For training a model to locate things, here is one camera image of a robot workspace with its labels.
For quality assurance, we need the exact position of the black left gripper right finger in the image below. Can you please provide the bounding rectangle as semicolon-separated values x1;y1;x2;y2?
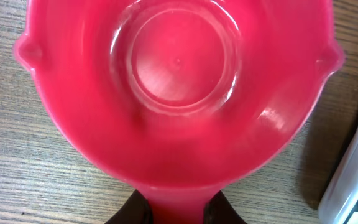
203;191;247;224

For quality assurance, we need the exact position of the pink plastic scoop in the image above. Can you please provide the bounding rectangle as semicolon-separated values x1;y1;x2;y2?
14;0;344;223

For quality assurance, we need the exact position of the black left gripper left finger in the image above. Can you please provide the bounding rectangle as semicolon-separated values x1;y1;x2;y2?
105;190;153;224

